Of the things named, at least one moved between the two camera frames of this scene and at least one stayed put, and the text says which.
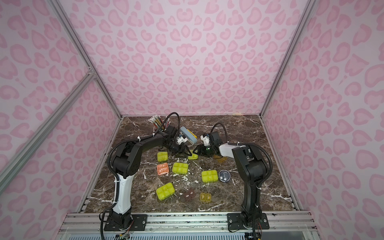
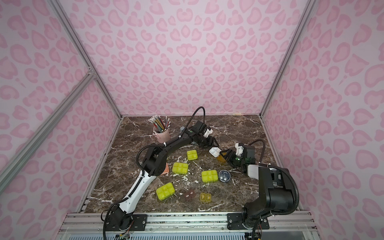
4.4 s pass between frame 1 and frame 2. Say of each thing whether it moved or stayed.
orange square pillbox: stayed
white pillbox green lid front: stayed
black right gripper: moved
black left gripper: moved
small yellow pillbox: stayed
